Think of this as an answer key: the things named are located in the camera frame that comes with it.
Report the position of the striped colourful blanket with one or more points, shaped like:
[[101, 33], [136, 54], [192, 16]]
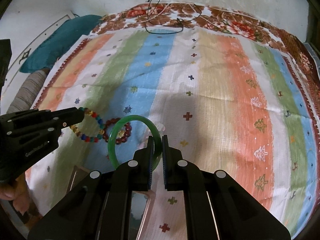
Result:
[[225, 101]]

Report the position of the brown floral bedsheet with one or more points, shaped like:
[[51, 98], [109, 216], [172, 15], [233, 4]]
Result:
[[219, 19]]

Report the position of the grey striped pillow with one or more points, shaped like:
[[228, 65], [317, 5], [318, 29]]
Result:
[[28, 91]]

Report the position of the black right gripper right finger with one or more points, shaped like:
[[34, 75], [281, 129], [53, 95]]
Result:
[[216, 206]]

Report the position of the teal pillow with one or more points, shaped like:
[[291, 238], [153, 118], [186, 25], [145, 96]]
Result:
[[57, 44]]

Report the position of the green jade bangle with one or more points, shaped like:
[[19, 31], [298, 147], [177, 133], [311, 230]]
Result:
[[111, 145]]

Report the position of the person's left hand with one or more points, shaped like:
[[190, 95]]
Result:
[[18, 193]]

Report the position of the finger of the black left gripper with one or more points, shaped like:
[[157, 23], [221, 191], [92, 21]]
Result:
[[32, 135], [45, 118]]

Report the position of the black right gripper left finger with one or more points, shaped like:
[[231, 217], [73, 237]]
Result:
[[99, 206]]

